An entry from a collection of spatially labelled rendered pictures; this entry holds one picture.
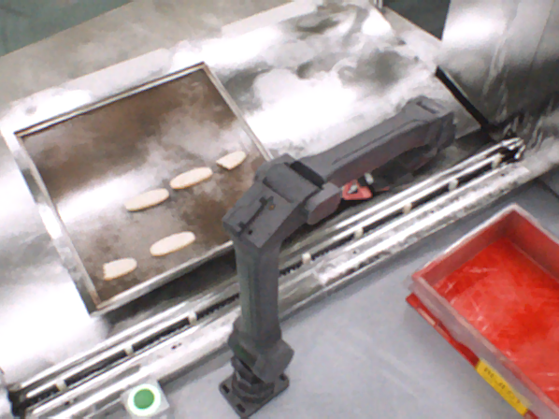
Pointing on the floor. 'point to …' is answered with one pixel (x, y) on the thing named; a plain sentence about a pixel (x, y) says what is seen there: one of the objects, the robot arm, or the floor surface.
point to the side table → (378, 343)
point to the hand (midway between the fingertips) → (363, 190)
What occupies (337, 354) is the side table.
